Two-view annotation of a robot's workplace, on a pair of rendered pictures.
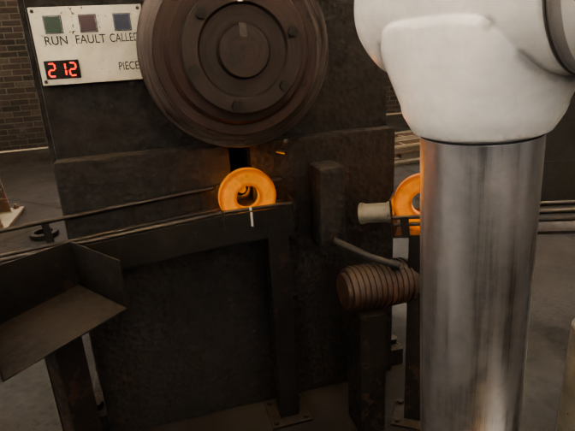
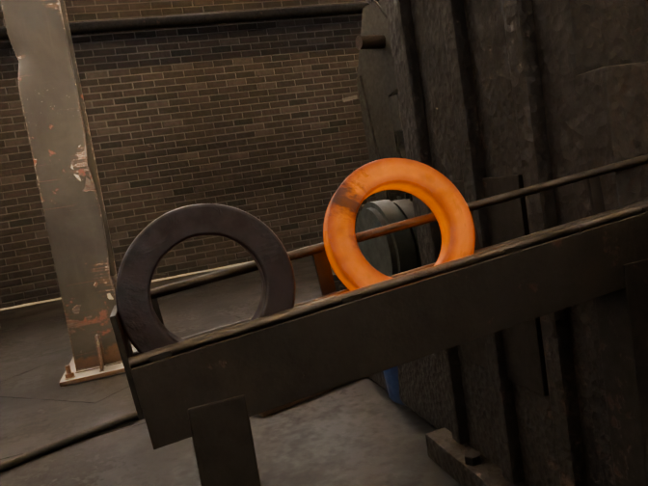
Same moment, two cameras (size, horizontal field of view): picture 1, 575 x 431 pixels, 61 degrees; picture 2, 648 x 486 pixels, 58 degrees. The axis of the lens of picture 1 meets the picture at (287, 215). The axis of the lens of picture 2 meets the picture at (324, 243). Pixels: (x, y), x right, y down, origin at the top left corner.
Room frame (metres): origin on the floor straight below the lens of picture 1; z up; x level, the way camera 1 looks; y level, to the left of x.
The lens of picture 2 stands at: (0.39, 1.04, 0.77)
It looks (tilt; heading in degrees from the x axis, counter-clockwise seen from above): 6 degrees down; 359
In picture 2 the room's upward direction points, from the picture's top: 9 degrees counter-clockwise
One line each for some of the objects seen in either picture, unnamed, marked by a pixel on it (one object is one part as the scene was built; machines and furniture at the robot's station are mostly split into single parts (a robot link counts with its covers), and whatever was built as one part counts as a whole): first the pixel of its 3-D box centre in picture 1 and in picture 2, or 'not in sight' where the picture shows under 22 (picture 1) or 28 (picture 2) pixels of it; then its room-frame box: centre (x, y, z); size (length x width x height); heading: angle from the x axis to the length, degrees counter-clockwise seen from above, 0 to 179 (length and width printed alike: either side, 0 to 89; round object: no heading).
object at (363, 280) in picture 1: (378, 345); not in sight; (1.24, -0.25, 0.27); 0.22 x 0.13 x 0.53; 105
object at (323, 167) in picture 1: (327, 203); not in sight; (1.36, -0.12, 0.68); 0.11 x 0.08 x 0.24; 15
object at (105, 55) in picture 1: (91, 44); not in sight; (1.30, 0.46, 1.15); 0.26 x 0.02 x 0.18; 105
